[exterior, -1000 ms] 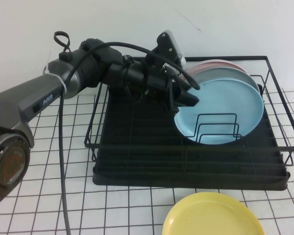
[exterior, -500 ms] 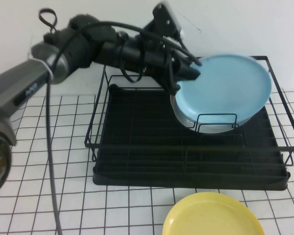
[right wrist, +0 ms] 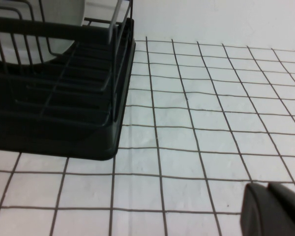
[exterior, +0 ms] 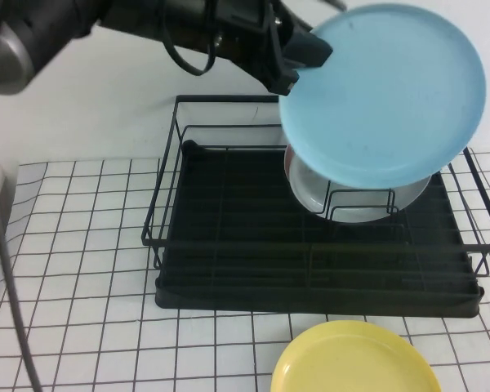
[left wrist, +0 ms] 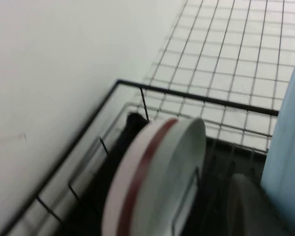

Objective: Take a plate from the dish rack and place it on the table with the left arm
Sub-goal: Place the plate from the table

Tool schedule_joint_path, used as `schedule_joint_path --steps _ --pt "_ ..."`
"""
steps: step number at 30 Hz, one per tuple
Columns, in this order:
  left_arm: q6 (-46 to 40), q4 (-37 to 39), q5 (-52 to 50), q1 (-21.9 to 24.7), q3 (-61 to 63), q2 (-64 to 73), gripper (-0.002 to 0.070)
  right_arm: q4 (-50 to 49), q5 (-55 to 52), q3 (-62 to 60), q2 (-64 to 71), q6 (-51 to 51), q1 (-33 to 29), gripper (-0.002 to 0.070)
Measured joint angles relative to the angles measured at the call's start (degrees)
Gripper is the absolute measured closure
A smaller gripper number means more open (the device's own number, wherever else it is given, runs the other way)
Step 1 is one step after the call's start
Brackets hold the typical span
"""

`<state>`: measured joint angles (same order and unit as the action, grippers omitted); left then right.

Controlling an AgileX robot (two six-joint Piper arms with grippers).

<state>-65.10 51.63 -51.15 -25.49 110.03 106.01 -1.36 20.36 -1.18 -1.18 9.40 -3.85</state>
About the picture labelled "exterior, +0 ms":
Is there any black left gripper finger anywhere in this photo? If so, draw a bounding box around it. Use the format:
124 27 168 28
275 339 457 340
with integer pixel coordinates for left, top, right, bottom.
284 29 335 69
268 66 302 97

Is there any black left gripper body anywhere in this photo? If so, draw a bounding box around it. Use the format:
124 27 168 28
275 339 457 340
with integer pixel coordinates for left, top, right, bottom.
206 0 314 90

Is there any light blue round plate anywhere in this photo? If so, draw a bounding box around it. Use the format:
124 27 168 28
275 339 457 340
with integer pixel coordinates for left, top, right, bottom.
278 2 486 189

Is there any pink round plate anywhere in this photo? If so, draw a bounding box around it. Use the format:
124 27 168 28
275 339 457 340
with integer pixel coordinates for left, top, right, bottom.
283 143 294 181

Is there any grey round plate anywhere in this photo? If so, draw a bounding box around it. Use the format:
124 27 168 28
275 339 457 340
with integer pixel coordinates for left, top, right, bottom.
287 157 433 224

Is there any yellow round plate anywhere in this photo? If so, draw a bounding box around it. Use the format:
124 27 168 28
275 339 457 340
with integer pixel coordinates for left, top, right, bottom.
269 319 444 392

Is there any black plastic drip tray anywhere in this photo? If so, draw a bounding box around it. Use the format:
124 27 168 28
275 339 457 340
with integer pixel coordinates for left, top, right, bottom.
154 139 485 320

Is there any white black-gridded tablecloth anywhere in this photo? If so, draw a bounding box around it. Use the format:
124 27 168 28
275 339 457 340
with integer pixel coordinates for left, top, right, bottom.
0 146 490 392

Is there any white box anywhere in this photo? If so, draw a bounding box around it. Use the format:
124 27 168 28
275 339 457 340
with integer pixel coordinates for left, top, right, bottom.
0 162 20 256

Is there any black wire dish rack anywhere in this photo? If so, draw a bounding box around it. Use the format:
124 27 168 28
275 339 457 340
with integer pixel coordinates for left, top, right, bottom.
141 94 490 278

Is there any black looped cable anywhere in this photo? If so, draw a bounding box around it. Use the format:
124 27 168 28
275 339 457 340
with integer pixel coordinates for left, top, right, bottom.
162 0 220 78

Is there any grey cable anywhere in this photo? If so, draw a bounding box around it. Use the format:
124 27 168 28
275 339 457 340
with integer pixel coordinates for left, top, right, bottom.
0 75 44 392

